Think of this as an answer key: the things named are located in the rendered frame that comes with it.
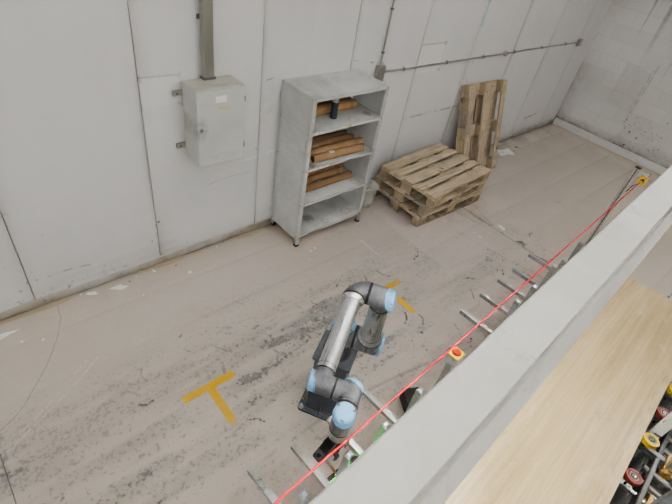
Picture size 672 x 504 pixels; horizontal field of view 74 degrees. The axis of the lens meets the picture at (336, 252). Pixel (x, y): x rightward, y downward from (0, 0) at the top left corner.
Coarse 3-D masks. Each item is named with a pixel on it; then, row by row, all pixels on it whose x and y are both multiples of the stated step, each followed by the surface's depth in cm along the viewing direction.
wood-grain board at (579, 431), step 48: (624, 288) 342; (624, 336) 302; (576, 384) 264; (624, 384) 270; (528, 432) 235; (576, 432) 240; (624, 432) 244; (480, 480) 212; (528, 480) 216; (576, 480) 219
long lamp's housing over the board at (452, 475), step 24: (648, 240) 115; (624, 264) 104; (576, 336) 87; (552, 360) 80; (528, 384) 75; (504, 408) 70; (480, 432) 65; (360, 456) 63; (456, 456) 62; (480, 456) 66; (456, 480) 62
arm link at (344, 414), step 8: (336, 408) 176; (344, 408) 176; (352, 408) 177; (336, 416) 174; (344, 416) 174; (352, 416) 174; (336, 424) 174; (344, 424) 173; (352, 424) 175; (336, 432) 177; (344, 432) 177
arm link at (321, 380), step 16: (352, 288) 223; (368, 288) 224; (352, 304) 217; (336, 320) 211; (352, 320) 212; (336, 336) 202; (336, 352) 197; (320, 368) 190; (336, 368) 195; (320, 384) 185
